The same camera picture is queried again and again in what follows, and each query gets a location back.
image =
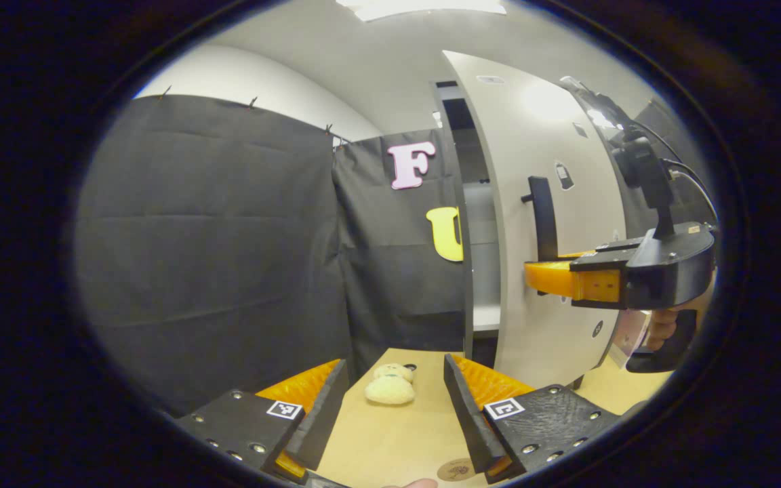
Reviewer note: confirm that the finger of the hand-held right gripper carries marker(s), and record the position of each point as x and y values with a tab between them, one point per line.
567	279
617	244

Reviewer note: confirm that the cream plush toy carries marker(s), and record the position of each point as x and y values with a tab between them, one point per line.
390	392

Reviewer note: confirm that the ceiling light panel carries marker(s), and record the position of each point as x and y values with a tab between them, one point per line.
424	8

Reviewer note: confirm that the white cabinet door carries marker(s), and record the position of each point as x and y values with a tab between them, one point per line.
533	339

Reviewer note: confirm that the grey cabinet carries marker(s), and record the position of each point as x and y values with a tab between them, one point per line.
482	271

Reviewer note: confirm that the round brown coaster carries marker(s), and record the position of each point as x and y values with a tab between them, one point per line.
456	470

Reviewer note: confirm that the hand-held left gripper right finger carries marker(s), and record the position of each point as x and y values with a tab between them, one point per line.
468	420

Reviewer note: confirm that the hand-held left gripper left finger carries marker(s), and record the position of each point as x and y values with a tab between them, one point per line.
323	420

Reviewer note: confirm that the black backdrop cloth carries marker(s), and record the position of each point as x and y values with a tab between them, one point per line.
214	271

